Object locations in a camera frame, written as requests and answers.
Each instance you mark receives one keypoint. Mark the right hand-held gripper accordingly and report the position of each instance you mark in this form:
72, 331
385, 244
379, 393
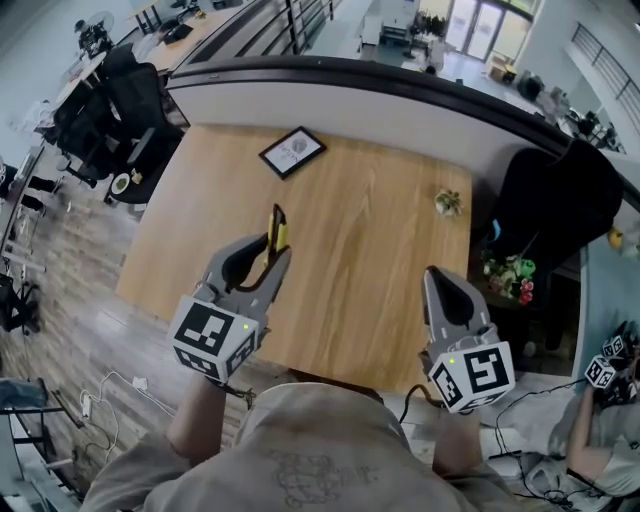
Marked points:
480, 375

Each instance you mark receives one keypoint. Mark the bunch of artificial flowers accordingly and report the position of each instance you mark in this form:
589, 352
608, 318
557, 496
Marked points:
510, 275

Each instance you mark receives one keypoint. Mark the black metal railing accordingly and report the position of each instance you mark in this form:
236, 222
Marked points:
295, 25

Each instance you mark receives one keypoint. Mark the black metal stand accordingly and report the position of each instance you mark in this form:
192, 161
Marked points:
30, 410

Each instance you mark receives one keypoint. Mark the small yellow object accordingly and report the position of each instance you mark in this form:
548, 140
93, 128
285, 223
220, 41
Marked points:
136, 175

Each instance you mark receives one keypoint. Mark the wooden background desk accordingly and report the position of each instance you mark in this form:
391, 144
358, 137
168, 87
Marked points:
200, 37

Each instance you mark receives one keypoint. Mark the standing fan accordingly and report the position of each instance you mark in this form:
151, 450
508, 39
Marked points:
102, 20

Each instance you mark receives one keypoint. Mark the white power adapter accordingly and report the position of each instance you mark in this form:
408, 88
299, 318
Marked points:
140, 384

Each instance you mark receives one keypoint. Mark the white power strip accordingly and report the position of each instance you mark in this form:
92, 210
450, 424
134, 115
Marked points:
86, 406

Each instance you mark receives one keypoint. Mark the person's right forearm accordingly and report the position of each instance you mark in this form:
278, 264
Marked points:
457, 445

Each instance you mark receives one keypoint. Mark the small potted plant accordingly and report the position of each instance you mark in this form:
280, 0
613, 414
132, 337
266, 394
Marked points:
449, 202

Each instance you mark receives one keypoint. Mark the light blue partition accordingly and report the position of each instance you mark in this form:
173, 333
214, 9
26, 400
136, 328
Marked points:
595, 310

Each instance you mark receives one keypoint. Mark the yellow black utility knife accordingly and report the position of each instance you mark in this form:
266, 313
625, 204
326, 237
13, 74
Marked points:
277, 225

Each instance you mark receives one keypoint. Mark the black framed picture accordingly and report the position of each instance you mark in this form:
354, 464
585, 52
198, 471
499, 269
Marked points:
292, 152

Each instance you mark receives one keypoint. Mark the person's left forearm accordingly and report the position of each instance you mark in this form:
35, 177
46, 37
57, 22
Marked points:
197, 425

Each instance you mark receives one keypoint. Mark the white partition with black rim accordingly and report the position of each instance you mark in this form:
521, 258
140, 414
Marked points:
350, 105

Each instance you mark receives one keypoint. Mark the person's grey shirt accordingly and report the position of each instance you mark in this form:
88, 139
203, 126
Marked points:
310, 450

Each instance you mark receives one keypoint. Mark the black cloth covered chair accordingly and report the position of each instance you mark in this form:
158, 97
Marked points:
550, 200

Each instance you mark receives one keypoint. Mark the glass entrance doors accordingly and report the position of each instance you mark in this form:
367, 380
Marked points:
482, 27

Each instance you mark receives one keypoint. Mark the yellow toy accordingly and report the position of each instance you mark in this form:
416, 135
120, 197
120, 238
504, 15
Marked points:
615, 237

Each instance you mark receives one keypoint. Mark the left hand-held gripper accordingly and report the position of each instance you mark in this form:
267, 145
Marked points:
210, 335

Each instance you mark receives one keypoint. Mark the black mesh office chair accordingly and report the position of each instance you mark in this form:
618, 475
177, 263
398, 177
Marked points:
75, 130
135, 100

